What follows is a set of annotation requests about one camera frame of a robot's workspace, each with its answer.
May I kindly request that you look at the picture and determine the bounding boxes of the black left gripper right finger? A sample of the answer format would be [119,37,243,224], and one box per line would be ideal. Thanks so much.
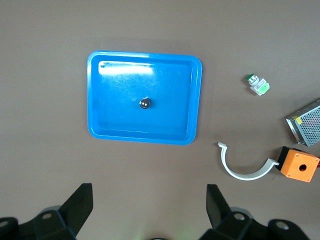
[199,184,311,240]

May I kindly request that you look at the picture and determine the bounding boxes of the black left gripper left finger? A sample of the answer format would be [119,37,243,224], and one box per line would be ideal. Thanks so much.
[0,183,94,240]

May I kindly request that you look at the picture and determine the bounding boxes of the black cylindrical capacitor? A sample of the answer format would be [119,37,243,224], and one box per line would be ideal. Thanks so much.
[138,97,152,110]

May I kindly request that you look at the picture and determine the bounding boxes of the large white curved clamp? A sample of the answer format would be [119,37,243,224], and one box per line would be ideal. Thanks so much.
[217,141,280,181]

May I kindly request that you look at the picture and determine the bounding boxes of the orange button box centre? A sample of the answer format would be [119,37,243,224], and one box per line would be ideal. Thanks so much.
[276,146,320,183]

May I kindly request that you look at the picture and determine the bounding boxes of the blue plastic tray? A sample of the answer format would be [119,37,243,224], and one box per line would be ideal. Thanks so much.
[86,50,204,147]

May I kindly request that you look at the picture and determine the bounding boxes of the metal mesh power supply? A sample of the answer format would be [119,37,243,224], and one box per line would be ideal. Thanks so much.
[285,98,320,148]

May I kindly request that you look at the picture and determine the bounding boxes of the small green white connector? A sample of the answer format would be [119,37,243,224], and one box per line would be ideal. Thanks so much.
[243,73,271,97]

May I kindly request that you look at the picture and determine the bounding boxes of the brown table mat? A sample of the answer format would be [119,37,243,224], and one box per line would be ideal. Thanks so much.
[0,0,320,240]

